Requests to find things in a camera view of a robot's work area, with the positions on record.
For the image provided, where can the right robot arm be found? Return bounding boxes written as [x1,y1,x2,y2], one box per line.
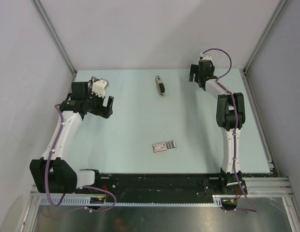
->
[189,56,246,195]

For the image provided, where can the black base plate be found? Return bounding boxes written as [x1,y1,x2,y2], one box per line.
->
[75,174,237,205]

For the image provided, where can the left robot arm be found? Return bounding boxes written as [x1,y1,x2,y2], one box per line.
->
[30,77,114,194]

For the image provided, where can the red staple box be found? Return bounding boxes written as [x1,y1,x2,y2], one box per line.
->
[152,140,177,153]

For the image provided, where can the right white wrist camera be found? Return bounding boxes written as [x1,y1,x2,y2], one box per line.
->
[199,53,212,61]

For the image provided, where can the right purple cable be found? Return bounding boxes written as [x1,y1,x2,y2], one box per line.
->
[200,48,258,213]

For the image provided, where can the black and cream stapler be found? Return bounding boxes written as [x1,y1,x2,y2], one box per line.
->
[155,76,165,97]

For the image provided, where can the grey slotted cable duct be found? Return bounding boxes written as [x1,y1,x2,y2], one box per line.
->
[38,195,223,207]

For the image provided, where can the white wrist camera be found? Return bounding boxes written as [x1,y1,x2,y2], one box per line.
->
[199,53,212,61]
[90,76,109,98]

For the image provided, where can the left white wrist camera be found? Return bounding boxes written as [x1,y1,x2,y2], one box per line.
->
[90,76,109,98]

